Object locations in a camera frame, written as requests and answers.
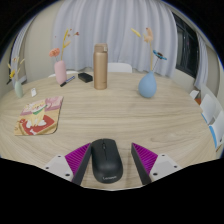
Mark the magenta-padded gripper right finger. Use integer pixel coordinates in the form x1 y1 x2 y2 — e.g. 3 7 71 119
130 142 183 186

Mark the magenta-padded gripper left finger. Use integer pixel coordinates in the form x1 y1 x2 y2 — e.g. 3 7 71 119
42 142 93 186

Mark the black computer mouse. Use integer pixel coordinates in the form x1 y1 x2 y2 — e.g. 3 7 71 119
90 138 124 184

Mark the cartoon print mouse pad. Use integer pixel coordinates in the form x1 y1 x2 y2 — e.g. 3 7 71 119
13 96 64 137

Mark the blue vase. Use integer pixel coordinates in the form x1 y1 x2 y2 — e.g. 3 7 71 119
138 70 158 99

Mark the small white chair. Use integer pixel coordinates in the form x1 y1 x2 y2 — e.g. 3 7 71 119
189 89 200 100

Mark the black rectangular box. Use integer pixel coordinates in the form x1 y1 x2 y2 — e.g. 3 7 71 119
77 72 94 84

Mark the pink vase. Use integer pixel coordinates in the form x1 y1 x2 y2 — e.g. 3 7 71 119
53 60 68 85

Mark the pale green vase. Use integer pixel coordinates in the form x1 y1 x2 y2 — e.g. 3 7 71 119
13 79 25 99

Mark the bronze drink bottle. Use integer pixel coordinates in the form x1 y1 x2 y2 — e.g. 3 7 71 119
93 43 109 91

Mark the narrow white curtain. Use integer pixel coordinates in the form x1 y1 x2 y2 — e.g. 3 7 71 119
9 16 36 84
194 33 209 90

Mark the yellow dried flower bunch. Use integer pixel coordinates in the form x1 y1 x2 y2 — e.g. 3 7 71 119
7 56 26 83

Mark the pink and yellow flower bunch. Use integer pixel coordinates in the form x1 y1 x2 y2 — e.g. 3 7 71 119
48 28 80 63

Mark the dark window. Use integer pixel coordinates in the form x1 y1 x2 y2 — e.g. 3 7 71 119
173 13 200 79

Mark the tall dried flower bunch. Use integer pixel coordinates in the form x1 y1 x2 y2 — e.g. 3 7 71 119
130 27 168 74

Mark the wide white curtain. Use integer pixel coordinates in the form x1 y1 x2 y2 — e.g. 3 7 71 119
51 0 179 79

